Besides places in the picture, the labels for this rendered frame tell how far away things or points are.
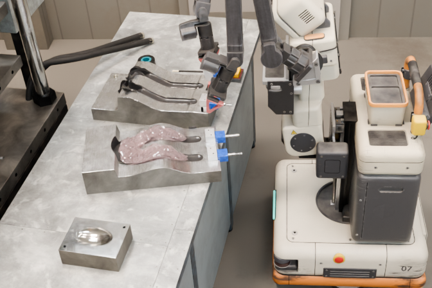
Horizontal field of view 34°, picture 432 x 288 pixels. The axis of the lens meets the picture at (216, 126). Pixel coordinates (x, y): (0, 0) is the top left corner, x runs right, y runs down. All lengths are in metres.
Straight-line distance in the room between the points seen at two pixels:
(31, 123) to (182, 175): 0.79
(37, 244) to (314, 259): 1.20
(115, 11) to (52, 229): 2.61
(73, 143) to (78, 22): 2.24
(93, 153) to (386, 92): 1.17
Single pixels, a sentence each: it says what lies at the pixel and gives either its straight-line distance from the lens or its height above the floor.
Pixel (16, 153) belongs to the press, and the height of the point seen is 0.79.
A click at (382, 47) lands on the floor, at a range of 4.80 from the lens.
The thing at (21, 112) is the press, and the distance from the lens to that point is 3.12.
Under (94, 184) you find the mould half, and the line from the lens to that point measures 2.58.
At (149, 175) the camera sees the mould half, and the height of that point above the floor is 0.86.
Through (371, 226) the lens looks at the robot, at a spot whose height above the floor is 0.41.
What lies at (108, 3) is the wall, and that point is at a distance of 4.87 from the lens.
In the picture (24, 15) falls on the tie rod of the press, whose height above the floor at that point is 1.23.
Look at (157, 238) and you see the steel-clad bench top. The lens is 2.42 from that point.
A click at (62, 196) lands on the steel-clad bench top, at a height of 0.80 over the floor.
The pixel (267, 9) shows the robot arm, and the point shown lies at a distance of 2.36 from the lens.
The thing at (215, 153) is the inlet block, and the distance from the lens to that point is 2.58.
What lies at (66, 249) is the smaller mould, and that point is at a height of 0.87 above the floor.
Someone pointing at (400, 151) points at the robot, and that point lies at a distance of 2.73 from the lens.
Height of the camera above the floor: 2.58
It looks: 39 degrees down
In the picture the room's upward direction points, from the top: 4 degrees counter-clockwise
